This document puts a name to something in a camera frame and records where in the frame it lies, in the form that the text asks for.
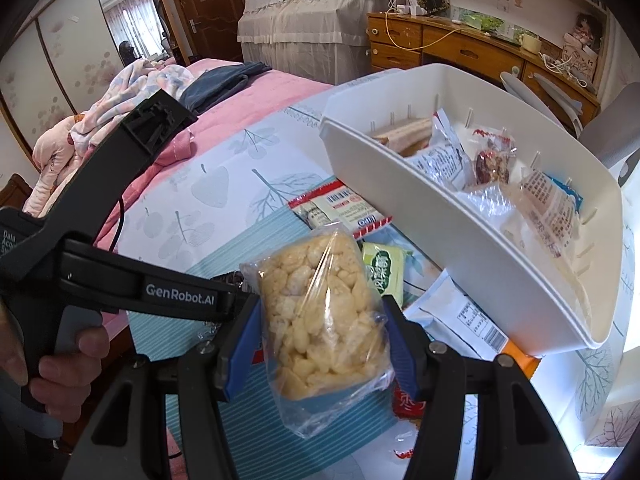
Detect red date walnut pack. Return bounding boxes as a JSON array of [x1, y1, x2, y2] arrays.
[[392, 384, 425, 420]]

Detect green pineapple cake pack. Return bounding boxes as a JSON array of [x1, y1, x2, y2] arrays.
[[361, 242, 406, 307]]

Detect silver red snack bag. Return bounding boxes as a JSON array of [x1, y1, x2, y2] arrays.
[[406, 108, 475, 192]]

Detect brown paper snack pack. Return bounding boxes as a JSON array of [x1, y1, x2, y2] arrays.
[[372, 117, 433, 157]]

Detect clear printed pastry pack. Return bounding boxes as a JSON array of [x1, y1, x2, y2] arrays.
[[518, 170, 579, 261]]

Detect person's left hand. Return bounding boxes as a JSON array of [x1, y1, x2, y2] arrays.
[[1, 307, 110, 422]]

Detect orange white snack pack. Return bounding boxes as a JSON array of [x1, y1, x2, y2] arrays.
[[404, 270, 539, 379]]

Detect white plastic storage bin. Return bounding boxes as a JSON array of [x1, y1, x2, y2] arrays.
[[320, 64, 624, 356]]

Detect navy folded trousers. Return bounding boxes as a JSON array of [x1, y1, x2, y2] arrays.
[[179, 62, 271, 116]]

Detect blue candy pack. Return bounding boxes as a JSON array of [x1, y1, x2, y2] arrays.
[[547, 174, 584, 212]]

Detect patterned tablecloth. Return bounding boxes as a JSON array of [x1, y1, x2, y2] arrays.
[[117, 79, 639, 479]]

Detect date walnut clear pack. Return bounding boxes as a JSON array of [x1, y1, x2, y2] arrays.
[[472, 128, 516, 184]]

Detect red white small sachet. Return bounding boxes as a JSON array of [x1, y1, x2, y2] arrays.
[[288, 180, 392, 240]]

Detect pink bed quilt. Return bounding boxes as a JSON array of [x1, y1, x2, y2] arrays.
[[96, 58, 331, 248]]

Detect lace covered piano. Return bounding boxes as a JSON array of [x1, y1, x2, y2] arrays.
[[238, 0, 388, 84]]

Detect yellow mug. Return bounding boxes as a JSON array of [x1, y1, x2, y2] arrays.
[[520, 32, 541, 55]]

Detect wooden desk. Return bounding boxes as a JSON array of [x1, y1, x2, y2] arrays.
[[367, 12, 600, 126]]

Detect black power cable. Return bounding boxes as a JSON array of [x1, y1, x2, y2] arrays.
[[106, 194, 126, 254]]

